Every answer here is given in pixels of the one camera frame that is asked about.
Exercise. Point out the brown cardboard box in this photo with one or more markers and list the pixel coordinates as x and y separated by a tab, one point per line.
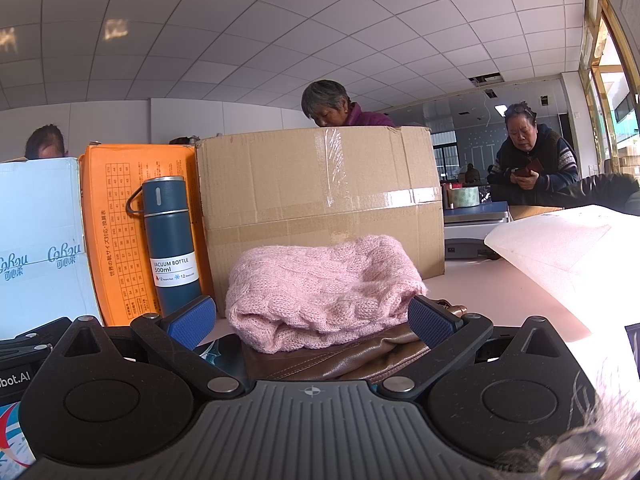
300	185

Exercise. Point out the brown leather bag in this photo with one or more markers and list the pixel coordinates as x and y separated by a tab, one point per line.
340	360

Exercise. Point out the white foam sheet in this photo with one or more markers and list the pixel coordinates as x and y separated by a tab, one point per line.
575	260

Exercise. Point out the grey weighing scale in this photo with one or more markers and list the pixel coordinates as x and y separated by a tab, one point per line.
470	245

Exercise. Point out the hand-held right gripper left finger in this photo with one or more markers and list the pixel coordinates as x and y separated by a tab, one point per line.
192	317

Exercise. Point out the gold framed glass door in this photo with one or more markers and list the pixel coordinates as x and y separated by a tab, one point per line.
607	60

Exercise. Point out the printed desk mat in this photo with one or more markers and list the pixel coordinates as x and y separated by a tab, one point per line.
12	435

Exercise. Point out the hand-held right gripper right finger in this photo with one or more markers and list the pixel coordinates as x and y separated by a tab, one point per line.
430	317

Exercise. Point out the furry sleeve cuff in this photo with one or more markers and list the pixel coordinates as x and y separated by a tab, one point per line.
615	410

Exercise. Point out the orange cardboard box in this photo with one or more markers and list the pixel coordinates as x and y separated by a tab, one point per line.
110	240

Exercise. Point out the black fur-trimmed jacket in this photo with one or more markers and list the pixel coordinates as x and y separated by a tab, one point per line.
600	192

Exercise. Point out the tape roll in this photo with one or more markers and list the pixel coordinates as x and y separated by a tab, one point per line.
465	197

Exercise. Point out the blue vacuum bottle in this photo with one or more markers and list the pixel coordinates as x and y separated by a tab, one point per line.
170	230

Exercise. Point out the large light blue box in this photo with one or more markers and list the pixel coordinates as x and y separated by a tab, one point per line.
40	210

